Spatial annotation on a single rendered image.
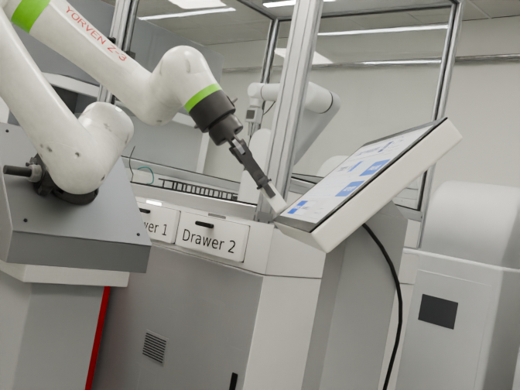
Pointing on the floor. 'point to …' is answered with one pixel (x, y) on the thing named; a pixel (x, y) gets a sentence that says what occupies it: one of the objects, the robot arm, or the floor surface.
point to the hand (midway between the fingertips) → (273, 197)
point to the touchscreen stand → (355, 309)
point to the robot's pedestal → (49, 324)
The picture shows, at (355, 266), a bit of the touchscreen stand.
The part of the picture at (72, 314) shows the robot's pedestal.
